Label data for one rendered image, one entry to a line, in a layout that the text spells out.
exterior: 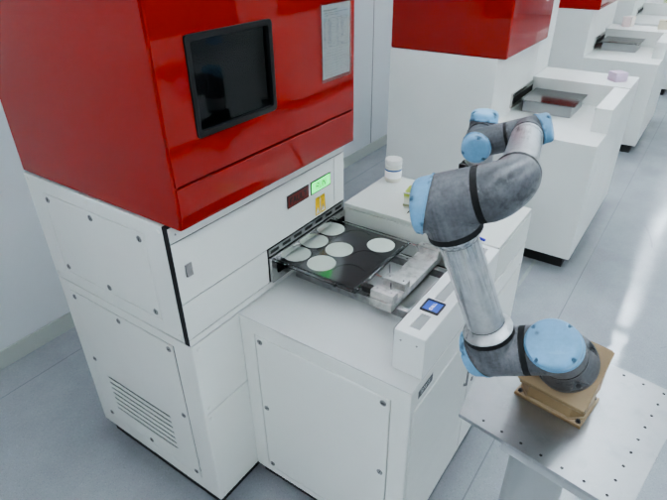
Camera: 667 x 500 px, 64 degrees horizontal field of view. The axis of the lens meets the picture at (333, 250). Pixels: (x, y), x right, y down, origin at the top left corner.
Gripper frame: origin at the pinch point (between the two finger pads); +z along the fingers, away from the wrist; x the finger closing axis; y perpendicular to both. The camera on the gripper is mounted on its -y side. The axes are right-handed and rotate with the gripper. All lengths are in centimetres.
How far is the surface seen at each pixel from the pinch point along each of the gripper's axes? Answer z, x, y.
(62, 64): -50, 65, 88
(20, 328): 94, 58, 207
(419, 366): 23.0, 40.3, -3.0
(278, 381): 49, 46, 43
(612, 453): 28, 37, -52
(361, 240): 19.9, -3.5, 42.6
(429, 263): 21.8, -5.8, 16.5
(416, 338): 14.0, 40.3, -1.4
